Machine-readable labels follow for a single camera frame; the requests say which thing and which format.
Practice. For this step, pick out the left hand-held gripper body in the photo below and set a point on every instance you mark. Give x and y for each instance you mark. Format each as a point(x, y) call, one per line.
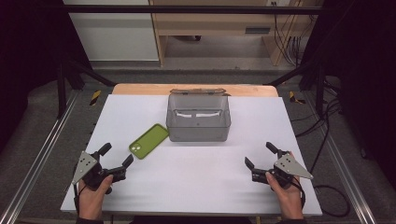
point(84, 166)

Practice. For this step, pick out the black frame strut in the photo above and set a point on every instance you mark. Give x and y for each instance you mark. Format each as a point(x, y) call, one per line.
point(319, 90)
point(62, 90)

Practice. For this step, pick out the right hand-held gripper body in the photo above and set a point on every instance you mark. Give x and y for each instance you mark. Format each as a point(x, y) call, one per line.
point(289, 168)

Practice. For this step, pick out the black curtain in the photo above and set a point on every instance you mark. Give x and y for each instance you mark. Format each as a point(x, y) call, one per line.
point(25, 46)
point(364, 77)

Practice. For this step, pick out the person's left hand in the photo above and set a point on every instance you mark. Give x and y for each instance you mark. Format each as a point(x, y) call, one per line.
point(91, 202)

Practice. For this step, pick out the white cabinet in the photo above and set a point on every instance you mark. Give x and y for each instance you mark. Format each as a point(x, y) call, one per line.
point(118, 37)

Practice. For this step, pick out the white table sheet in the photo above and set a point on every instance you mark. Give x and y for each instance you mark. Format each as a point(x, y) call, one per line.
point(193, 180)

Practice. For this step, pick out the wooden table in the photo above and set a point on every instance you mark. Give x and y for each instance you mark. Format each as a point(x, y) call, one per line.
point(143, 89)

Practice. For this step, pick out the person's right hand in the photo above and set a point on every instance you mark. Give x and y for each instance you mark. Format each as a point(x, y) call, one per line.
point(289, 202)

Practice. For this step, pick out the aluminium rail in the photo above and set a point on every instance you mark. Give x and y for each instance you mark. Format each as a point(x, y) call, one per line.
point(345, 174)
point(37, 155)

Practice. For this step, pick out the green phone case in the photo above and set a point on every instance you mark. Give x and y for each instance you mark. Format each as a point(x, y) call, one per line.
point(149, 141)

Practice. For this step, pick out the wooden desk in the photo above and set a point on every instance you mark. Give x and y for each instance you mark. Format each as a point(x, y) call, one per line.
point(218, 21)

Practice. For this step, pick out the yellow black hazard tape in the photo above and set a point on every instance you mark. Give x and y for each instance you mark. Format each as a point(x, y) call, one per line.
point(292, 97)
point(95, 97)

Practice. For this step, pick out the black horizontal frame bar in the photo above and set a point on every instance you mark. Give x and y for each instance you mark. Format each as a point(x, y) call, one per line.
point(186, 9)

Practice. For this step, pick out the grey transparent storage box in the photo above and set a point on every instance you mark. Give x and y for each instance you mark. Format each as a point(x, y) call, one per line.
point(198, 130)

